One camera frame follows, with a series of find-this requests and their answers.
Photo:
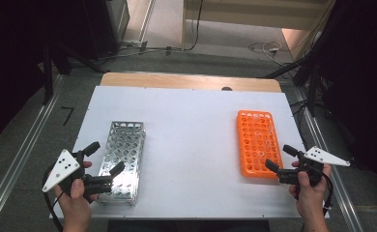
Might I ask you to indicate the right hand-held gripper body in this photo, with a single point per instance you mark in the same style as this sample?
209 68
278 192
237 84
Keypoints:
318 156

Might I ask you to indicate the dark round grommet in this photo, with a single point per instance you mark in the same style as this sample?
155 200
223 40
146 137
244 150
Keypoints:
226 89

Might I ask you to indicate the black tripod stand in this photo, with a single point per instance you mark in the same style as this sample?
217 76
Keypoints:
48 80
312 90

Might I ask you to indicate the wooden table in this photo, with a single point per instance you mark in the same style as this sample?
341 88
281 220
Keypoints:
177 80

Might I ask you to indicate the silver metal test tube rack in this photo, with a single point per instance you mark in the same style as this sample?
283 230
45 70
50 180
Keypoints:
123 145

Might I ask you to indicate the metal floor rail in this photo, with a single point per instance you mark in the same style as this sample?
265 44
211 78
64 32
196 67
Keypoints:
342 196
23 151

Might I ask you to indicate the dark cabinet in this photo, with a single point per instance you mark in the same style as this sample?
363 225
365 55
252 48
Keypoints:
102 25

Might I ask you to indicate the black curtain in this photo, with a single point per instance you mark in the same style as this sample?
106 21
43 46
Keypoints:
12 64
363 80

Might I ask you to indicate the person's left hand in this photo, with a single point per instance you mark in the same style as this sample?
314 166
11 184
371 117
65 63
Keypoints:
75 203

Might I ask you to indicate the beige wooden furniture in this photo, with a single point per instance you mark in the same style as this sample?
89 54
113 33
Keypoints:
241 16

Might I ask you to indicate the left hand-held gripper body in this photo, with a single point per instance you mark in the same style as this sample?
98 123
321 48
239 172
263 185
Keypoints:
62 166

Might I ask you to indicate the white board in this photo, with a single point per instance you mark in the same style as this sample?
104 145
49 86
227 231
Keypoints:
193 145

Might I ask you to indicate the person's right hand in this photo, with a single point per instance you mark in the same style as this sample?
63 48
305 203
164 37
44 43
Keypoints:
310 199

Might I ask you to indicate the orange plastic test tube rack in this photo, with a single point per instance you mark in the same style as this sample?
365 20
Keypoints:
257 145

